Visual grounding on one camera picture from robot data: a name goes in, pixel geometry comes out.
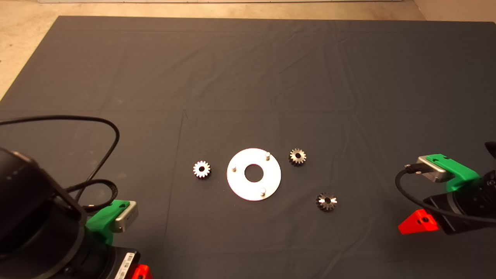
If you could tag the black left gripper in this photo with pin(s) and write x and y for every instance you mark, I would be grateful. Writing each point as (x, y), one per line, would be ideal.
(112, 265)

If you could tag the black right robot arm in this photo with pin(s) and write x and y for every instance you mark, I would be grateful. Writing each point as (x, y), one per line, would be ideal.
(486, 193)

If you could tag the dark grey table cloth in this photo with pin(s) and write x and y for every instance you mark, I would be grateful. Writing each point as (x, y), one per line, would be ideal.
(248, 77)

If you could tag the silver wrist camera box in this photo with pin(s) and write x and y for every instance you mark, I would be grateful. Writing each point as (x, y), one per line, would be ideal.
(434, 172)
(126, 219)

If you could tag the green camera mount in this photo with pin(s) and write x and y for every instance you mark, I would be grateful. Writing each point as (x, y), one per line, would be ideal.
(101, 223)
(457, 174)

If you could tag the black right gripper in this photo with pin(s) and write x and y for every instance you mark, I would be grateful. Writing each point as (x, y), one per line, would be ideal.
(455, 215)

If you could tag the round metal carrier plate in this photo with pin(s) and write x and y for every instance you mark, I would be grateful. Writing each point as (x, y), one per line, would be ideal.
(271, 176)

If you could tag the brass-toned metal gear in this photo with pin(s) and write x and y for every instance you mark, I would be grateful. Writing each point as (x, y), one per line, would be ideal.
(293, 159)

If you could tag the steel planetary gear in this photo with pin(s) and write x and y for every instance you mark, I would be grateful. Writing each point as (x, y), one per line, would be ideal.
(197, 173)
(321, 204)

